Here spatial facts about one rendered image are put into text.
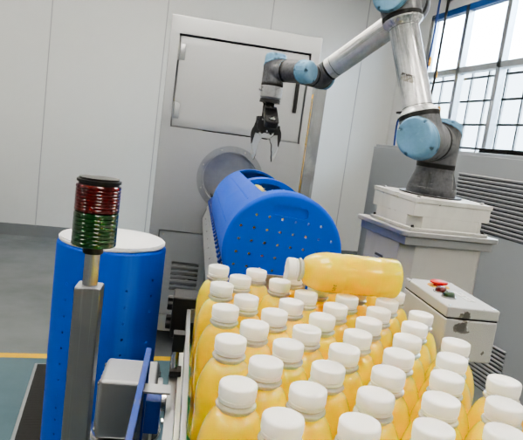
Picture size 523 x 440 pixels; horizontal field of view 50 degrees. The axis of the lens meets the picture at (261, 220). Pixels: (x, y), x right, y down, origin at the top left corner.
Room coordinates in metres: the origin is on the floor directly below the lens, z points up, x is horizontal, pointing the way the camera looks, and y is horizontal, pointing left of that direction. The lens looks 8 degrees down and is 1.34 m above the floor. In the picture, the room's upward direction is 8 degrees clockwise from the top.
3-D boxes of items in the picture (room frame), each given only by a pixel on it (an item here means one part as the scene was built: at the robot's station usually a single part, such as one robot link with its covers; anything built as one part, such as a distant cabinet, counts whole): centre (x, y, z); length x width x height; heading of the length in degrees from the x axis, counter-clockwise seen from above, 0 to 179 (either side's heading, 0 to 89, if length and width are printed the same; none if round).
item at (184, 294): (1.15, 0.12, 0.95); 0.10 x 0.07 x 0.10; 98
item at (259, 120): (1.96, 0.03, 1.43); 0.09 x 0.08 x 0.12; 8
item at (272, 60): (1.95, 0.02, 1.59); 0.09 x 0.08 x 0.11; 53
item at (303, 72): (1.91, -0.07, 1.59); 0.11 x 0.11 x 0.08; 53
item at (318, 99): (2.75, -0.20, 0.85); 0.06 x 0.06 x 1.70; 8
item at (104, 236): (0.80, 0.24, 1.18); 0.06 x 0.06 x 0.05
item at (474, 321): (1.06, -0.38, 1.05); 0.20 x 0.10 x 0.10; 8
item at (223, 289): (0.90, 0.05, 1.09); 0.04 x 0.04 x 0.02
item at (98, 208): (0.80, 0.24, 1.23); 0.06 x 0.06 x 0.04
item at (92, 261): (0.80, 0.24, 1.18); 0.06 x 0.06 x 0.16
